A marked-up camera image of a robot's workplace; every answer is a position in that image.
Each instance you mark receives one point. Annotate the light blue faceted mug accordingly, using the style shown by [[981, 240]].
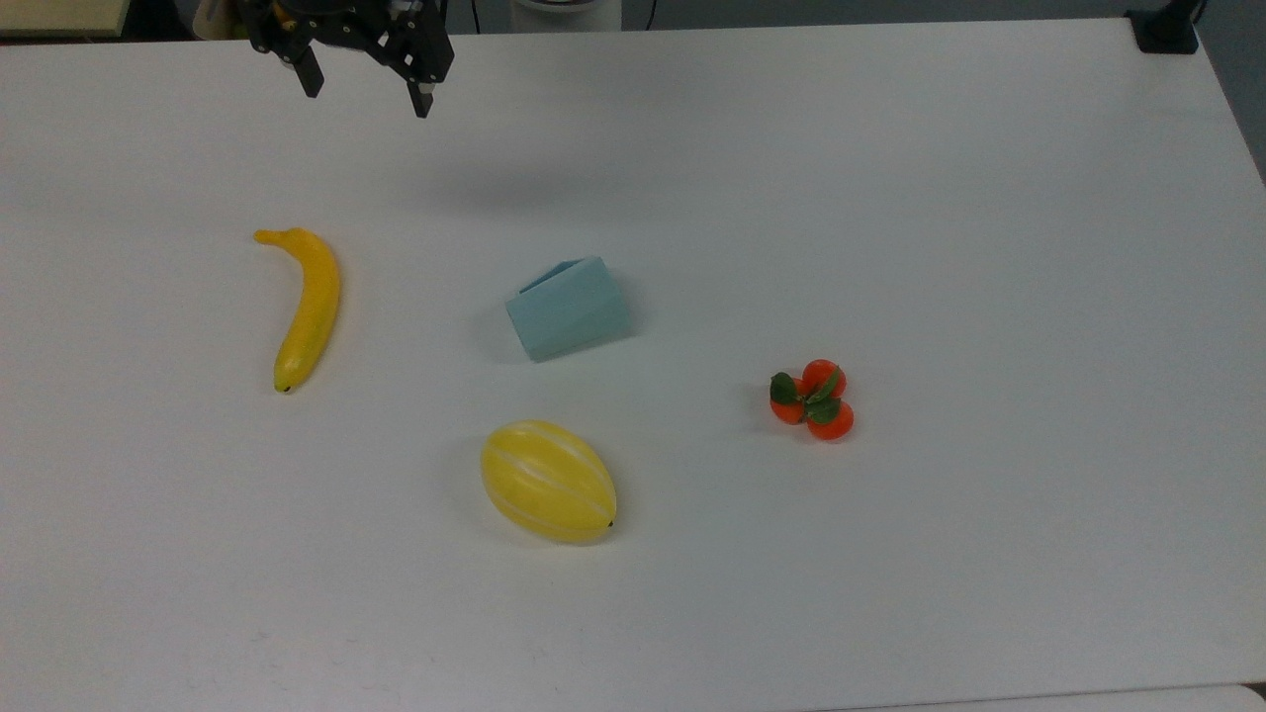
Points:
[[571, 309]]

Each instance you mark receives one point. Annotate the yellow striped toy melon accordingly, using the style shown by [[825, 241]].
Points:
[[547, 482]]

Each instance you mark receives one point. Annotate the yellow toy banana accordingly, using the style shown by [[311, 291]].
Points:
[[310, 307]]

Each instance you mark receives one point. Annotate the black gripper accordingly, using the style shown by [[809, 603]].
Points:
[[351, 28]]

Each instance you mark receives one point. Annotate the orange toy tangerine cluster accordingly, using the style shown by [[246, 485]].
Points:
[[816, 400]]

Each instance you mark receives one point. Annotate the black table clamp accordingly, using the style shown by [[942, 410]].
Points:
[[1165, 30]]

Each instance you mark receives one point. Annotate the light wooden table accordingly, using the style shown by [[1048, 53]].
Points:
[[59, 15]]

